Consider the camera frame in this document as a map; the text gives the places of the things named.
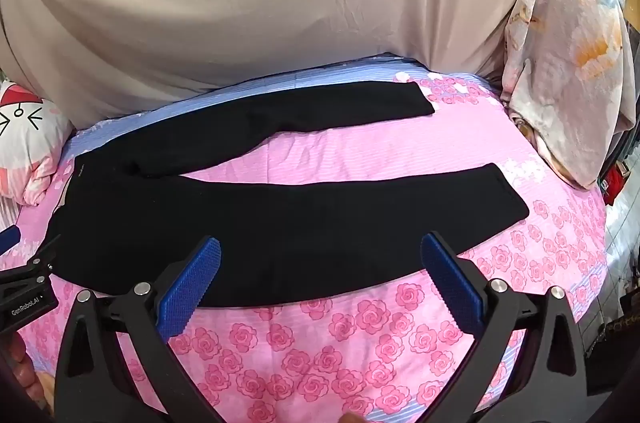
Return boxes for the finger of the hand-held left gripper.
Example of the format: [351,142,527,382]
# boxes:
[0,225,22,256]

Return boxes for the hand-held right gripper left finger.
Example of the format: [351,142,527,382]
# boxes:
[52,235,226,423]

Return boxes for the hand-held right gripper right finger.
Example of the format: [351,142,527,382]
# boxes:
[420,230,608,423]

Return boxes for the black pants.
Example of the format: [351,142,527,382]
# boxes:
[47,80,531,309]

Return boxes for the person's left hand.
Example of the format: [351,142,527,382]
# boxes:
[6,332,55,415]

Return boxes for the cartoon cat pillow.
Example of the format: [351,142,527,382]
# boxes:
[0,78,76,206]

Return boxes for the pink rose print bed sheet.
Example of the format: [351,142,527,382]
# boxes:
[0,58,608,423]

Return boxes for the red object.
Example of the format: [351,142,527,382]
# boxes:
[602,166,624,206]

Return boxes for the pale floral quilt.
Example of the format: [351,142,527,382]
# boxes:
[502,0,638,190]

